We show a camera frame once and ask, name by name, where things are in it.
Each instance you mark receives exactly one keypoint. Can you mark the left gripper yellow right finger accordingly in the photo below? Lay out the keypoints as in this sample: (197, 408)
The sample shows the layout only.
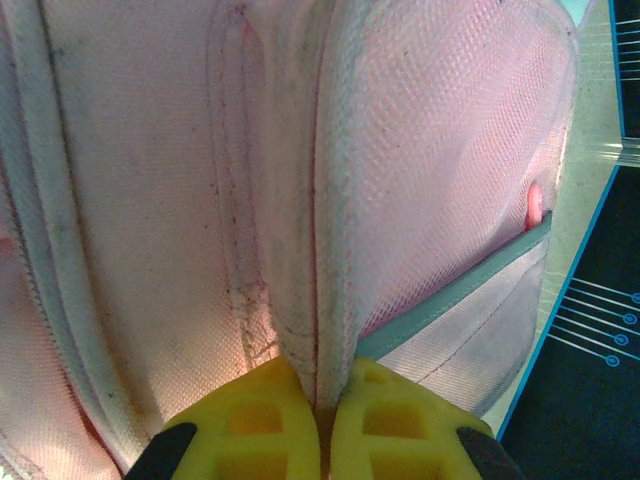
(400, 435)

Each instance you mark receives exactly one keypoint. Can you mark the pink student backpack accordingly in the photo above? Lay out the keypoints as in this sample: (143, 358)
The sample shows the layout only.
(300, 175)

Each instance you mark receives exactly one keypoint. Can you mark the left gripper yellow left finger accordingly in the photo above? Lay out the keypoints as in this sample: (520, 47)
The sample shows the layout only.
(250, 435)

